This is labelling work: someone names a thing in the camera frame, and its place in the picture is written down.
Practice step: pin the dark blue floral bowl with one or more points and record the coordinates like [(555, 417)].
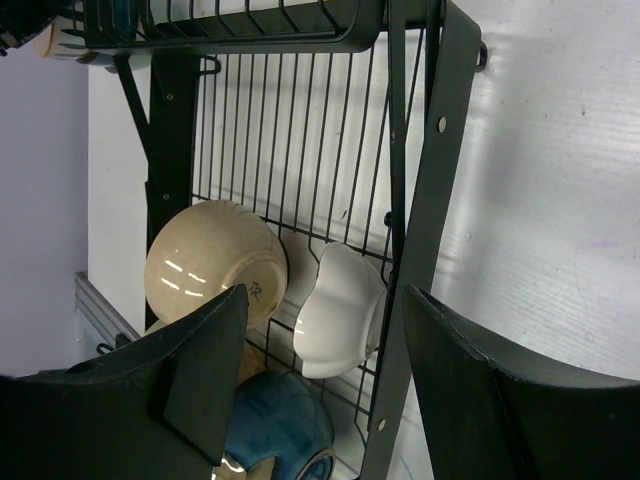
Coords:
[(277, 419)]

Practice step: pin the pink floral bowl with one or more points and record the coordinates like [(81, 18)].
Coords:
[(251, 363)]

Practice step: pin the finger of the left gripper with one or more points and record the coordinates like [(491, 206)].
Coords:
[(23, 20)]

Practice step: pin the black wire dish rack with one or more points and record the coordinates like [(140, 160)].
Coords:
[(336, 122)]

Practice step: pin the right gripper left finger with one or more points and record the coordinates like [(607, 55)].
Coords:
[(156, 408)]

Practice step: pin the aluminium mounting rail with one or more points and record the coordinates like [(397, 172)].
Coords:
[(100, 327)]

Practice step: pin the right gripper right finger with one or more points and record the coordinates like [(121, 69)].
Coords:
[(494, 409)]

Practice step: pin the beige plain bowl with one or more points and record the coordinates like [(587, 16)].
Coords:
[(208, 248)]

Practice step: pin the white scalloped patterned bowl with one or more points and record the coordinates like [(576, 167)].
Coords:
[(339, 324)]

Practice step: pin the white bowl blue stripes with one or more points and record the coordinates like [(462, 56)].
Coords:
[(63, 40)]

